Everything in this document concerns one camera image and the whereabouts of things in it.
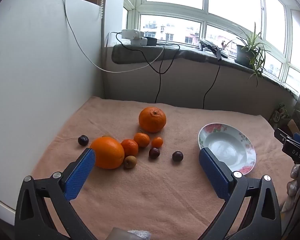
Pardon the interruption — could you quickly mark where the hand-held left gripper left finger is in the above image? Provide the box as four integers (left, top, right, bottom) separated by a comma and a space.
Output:
14, 148, 97, 240

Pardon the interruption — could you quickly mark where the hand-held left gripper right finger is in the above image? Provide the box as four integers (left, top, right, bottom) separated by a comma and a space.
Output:
199, 147, 283, 240

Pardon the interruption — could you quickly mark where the floral white plate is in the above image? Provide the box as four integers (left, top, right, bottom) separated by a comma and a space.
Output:
198, 123, 257, 176

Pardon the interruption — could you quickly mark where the large smooth orange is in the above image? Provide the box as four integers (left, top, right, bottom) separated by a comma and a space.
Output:
89, 137, 125, 170

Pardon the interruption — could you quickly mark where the mandarin with stem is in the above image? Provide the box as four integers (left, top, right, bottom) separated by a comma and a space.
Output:
133, 131, 150, 148

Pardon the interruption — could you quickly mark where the large rough-skinned orange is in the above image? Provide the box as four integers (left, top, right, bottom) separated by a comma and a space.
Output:
139, 107, 167, 133

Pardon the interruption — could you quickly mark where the person's right hand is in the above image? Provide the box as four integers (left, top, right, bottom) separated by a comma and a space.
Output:
287, 164, 300, 197

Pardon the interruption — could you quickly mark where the cardboard box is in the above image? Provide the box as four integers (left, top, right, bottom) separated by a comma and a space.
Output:
287, 119, 300, 137

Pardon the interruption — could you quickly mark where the green packet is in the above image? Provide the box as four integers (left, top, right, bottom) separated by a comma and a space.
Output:
271, 104, 289, 128

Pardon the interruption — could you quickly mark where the pink towel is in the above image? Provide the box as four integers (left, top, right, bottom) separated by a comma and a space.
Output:
31, 96, 290, 240

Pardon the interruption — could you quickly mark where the potted spider plant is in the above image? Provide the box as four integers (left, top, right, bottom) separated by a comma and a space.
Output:
226, 22, 272, 87

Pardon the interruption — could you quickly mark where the white cabinet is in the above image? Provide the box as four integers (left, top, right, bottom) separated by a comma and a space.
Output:
0, 0, 105, 212

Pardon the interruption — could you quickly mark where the grey windowsill cloth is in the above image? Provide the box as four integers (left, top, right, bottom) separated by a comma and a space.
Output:
112, 44, 300, 98

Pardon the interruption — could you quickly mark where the white framed window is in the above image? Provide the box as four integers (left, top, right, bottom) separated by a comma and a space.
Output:
122, 0, 300, 100

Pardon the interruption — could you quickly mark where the black cable with inline adapter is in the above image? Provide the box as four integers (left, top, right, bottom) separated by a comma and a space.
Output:
202, 55, 222, 110

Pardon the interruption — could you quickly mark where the black power cable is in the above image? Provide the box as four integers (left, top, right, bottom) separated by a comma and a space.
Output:
115, 31, 180, 103

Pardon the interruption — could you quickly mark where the white cable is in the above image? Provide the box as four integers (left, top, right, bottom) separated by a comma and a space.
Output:
64, 0, 170, 73

